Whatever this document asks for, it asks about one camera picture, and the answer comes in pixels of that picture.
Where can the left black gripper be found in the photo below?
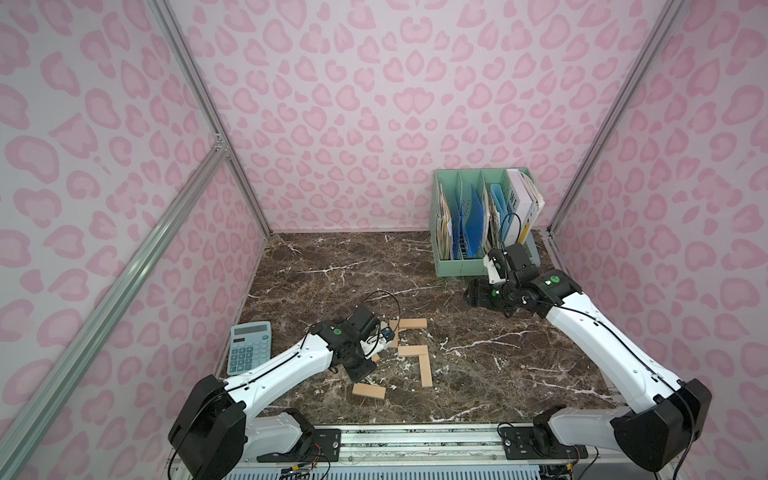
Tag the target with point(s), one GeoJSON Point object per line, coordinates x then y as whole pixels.
{"type": "Point", "coordinates": [358, 366]}

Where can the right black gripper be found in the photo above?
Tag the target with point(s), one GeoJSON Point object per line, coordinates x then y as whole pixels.
{"type": "Point", "coordinates": [486, 293]}

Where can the wooden block angled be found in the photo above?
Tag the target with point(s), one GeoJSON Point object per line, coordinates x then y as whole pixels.
{"type": "Point", "coordinates": [425, 371]}

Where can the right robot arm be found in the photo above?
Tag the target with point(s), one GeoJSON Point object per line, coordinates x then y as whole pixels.
{"type": "Point", "coordinates": [663, 415]}

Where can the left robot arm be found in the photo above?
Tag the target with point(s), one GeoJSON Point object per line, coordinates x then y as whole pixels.
{"type": "Point", "coordinates": [221, 423]}

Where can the blue folder in organizer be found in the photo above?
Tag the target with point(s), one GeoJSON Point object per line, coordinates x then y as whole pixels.
{"type": "Point", "coordinates": [473, 222]}

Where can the white book in organizer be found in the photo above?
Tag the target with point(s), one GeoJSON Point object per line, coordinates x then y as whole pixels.
{"type": "Point", "coordinates": [525, 203]}

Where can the green file organizer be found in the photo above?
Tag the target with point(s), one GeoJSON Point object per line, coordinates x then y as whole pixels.
{"type": "Point", "coordinates": [448, 244]}

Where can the light blue calculator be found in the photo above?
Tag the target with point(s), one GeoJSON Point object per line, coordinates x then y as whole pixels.
{"type": "Point", "coordinates": [250, 346]}

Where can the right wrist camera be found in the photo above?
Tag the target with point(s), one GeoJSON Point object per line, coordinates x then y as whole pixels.
{"type": "Point", "coordinates": [495, 268]}

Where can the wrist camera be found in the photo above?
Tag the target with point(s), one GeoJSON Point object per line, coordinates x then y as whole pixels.
{"type": "Point", "coordinates": [495, 268]}
{"type": "Point", "coordinates": [384, 335]}

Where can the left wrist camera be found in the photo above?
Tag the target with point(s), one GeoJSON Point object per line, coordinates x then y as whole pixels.
{"type": "Point", "coordinates": [384, 335]}

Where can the aluminium front rail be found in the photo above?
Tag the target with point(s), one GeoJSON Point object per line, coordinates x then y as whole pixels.
{"type": "Point", "coordinates": [441, 451]}

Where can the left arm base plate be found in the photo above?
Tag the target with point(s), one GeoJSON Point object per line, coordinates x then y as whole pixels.
{"type": "Point", "coordinates": [313, 443]}

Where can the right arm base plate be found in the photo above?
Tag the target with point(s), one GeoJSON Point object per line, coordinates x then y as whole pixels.
{"type": "Point", "coordinates": [536, 443]}

